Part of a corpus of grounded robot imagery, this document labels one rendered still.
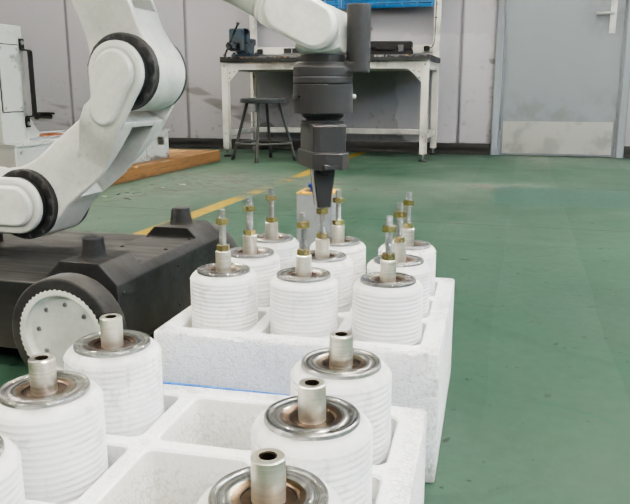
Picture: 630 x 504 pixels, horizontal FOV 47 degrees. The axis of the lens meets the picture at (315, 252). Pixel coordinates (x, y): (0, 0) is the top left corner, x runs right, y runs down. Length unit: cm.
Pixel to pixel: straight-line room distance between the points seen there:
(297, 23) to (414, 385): 51
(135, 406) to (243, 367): 28
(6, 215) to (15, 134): 216
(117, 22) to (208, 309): 64
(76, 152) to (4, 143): 214
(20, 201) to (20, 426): 93
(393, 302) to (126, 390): 38
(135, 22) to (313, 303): 68
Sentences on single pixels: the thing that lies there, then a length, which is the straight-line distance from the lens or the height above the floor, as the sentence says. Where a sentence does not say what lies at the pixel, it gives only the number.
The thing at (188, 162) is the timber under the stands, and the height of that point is 4.
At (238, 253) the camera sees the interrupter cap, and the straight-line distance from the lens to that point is 114.
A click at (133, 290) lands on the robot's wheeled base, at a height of 15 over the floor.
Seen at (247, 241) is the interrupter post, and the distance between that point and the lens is 113.
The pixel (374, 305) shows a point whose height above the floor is 23.
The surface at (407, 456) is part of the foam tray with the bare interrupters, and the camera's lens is 68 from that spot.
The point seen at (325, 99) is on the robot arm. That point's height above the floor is 49.
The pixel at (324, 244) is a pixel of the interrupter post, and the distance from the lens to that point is 110.
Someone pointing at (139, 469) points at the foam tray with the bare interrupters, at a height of 17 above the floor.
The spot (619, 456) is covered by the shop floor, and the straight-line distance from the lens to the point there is 114.
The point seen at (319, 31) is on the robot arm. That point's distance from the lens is 103.
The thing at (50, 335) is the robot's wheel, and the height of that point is 9.
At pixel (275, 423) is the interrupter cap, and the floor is 25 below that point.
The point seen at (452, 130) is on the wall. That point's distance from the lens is 609.
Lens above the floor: 50
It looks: 13 degrees down
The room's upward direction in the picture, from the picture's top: straight up
